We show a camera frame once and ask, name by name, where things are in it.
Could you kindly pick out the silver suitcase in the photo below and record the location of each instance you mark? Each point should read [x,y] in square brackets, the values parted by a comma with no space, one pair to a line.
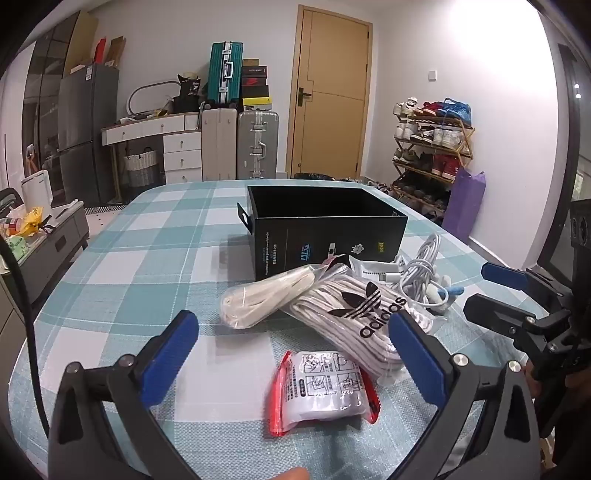
[258,143]

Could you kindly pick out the white desk with drawers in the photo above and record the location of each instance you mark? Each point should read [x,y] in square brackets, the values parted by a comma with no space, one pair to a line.
[182,147]

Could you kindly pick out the white packet red edges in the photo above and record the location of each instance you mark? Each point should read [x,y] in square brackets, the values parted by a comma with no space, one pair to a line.
[323,383]

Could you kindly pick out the striped laces packet black logo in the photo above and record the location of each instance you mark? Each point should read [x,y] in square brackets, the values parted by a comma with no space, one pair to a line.
[351,318]

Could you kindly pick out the person's left hand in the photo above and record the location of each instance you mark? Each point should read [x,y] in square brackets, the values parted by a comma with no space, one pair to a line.
[286,474]

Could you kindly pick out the white kettle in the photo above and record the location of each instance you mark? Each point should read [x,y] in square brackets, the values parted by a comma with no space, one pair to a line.
[38,194]

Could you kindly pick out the woven laundry basket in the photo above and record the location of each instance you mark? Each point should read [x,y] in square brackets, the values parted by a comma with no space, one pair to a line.
[141,168]

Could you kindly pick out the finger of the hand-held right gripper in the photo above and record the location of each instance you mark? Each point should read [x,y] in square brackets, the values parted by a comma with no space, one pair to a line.
[503,275]
[494,314]

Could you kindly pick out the low grey cabinet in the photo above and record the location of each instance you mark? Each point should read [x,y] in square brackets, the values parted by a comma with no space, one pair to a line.
[64,240]

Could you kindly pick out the tall cardboard sheet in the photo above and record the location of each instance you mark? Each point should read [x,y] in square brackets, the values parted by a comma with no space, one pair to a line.
[81,39]

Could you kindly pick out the cream shoelaces packet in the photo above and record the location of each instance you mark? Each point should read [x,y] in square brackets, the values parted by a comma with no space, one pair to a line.
[258,295]

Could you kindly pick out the dark glass cabinet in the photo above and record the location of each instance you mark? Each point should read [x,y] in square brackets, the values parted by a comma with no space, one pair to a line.
[44,92]

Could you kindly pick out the red bag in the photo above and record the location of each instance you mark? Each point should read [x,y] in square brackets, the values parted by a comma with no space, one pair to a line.
[100,51]

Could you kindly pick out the purple bag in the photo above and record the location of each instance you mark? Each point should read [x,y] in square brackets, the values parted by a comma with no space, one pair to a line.
[466,207]

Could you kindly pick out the brown cardboard box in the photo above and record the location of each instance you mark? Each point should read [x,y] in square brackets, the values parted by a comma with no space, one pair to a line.
[116,51]

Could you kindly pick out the wooden door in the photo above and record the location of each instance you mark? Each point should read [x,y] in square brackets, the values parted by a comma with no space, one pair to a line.
[332,129]

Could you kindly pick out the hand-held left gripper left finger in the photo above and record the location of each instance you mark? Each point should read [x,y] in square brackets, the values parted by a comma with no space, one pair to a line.
[171,350]

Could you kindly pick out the beige suitcase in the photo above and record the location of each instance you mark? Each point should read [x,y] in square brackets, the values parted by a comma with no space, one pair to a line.
[219,147]

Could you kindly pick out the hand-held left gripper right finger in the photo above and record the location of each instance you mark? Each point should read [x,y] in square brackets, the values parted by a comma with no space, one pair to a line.
[415,355]

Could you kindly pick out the loose shoes group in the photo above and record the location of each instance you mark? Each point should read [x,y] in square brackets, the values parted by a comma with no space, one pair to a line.
[369,182]

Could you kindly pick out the grey refrigerator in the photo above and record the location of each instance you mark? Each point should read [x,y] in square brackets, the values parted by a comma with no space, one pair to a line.
[87,129]

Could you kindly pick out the black trash bag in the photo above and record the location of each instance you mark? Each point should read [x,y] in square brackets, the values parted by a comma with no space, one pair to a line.
[314,176]

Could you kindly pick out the black window frame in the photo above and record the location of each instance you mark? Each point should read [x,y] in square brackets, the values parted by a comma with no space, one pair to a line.
[565,138]

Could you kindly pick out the green pack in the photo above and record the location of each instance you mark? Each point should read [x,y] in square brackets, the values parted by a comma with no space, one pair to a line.
[18,247]

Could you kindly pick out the white blue-tipped bundle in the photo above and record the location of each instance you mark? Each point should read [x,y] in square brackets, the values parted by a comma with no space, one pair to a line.
[455,290]

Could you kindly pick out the stack of shoe boxes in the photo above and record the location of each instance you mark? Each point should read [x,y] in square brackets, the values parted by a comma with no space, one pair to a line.
[255,85]

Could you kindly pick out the wooden shoe rack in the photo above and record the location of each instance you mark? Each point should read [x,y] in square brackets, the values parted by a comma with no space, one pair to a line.
[466,143]

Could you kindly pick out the teal suitcase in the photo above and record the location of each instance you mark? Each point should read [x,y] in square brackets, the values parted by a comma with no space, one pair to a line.
[224,74]

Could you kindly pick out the teal checked tablecloth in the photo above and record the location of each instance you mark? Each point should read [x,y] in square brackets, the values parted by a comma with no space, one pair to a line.
[152,277]

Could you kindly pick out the black cardboard box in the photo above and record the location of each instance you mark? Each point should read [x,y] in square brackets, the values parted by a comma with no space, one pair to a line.
[286,244]

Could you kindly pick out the yellow bag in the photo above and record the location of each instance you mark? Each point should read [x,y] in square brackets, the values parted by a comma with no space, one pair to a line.
[34,221]

